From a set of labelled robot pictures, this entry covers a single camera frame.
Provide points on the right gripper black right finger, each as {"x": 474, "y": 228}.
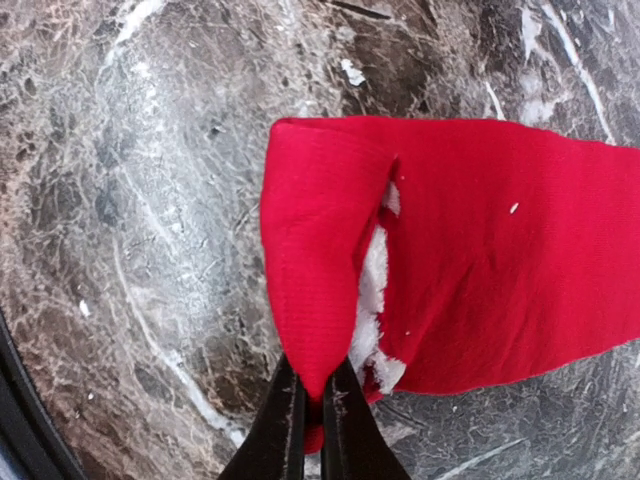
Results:
{"x": 354, "y": 447}

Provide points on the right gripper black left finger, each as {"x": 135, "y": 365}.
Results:
{"x": 274, "y": 447}

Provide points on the red santa sock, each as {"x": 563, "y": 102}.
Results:
{"x": 442, "y": 256}

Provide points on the black front rail base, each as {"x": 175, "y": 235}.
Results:
{"x": 31, "y": 447}

